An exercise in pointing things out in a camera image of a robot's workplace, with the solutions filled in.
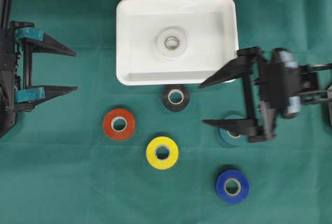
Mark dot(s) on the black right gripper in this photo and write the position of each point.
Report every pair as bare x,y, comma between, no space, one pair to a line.
242,66

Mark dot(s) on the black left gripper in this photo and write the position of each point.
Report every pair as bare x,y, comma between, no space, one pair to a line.
33,41

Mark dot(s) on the white tape roll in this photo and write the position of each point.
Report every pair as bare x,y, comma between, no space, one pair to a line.
172,43

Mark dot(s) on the red tape roll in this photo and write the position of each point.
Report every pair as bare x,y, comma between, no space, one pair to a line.
119,124

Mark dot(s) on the yellow tape roll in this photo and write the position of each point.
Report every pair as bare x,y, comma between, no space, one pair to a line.
162,153

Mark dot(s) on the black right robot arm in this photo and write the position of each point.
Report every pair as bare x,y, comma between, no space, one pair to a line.
310,92

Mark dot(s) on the green tape roll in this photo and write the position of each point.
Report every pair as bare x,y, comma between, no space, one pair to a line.
232,138

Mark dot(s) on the black tape roll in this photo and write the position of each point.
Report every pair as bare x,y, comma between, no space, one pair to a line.
175,98

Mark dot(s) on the white plastic case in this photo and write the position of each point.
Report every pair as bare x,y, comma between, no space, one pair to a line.
212,40

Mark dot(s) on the blue tape roll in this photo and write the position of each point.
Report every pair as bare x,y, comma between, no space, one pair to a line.
232,187

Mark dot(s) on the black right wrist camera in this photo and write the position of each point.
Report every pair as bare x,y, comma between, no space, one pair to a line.
284,83

